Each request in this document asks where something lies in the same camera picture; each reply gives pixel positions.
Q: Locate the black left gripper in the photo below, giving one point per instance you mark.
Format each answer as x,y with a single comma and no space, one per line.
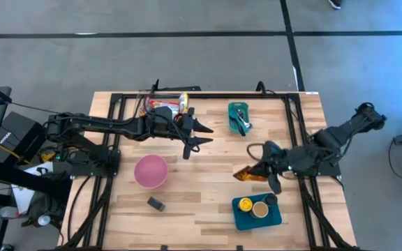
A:
167,123

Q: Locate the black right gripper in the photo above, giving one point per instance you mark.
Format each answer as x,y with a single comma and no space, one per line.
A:
288,158

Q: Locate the black-lid spice jar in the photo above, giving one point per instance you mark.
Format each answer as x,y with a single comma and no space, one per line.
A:
270,199

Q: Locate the brown snack packet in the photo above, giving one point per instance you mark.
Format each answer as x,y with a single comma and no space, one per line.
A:
244,175

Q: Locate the beige-lid seasoning jar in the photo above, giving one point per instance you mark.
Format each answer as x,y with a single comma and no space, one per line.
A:
259,209

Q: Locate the yellow-lid spice jar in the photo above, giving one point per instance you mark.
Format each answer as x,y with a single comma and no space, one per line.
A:
245,204

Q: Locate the white ramen noodle packet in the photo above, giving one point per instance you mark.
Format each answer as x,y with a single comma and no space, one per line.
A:
184,101

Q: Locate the long dark metal spoon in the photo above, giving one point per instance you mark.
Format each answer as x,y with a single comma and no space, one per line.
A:
242,130

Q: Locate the red-edged white ramen packet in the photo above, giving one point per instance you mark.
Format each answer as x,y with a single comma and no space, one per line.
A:
164,104

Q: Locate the silver metal spoon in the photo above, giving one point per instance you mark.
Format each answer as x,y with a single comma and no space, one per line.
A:
247,125

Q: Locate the red yellow ramen packet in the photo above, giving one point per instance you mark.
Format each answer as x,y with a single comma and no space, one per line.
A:
141,104

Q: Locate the small dark green box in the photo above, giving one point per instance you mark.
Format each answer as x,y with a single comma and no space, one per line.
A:
156,204

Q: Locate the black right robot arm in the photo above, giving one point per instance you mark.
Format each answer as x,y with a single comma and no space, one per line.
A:
344,132

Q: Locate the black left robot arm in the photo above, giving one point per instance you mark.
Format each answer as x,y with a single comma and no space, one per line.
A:
100,123

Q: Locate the small yellow item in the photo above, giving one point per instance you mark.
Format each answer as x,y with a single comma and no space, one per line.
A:
47,156

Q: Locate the mint green plastic basket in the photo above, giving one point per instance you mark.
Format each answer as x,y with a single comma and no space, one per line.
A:
232,125

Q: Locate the dark teal plastic tray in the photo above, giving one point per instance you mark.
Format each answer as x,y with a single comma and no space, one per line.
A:
257,221

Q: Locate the pink plastic bowl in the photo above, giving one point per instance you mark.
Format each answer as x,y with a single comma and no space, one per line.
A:
150,171

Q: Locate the clear plastic container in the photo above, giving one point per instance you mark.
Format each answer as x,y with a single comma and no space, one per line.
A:
134,101

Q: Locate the small white cup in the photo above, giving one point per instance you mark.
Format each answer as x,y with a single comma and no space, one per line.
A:
44,220

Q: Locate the black equipment box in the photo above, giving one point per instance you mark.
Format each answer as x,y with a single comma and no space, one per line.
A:
16,136

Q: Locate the black desk beam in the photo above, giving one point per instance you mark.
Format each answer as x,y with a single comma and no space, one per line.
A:
19,178

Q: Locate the white paper sheet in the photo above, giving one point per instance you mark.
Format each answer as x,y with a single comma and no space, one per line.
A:
23,198

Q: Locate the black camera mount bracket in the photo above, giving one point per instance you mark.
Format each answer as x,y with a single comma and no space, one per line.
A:
176,89

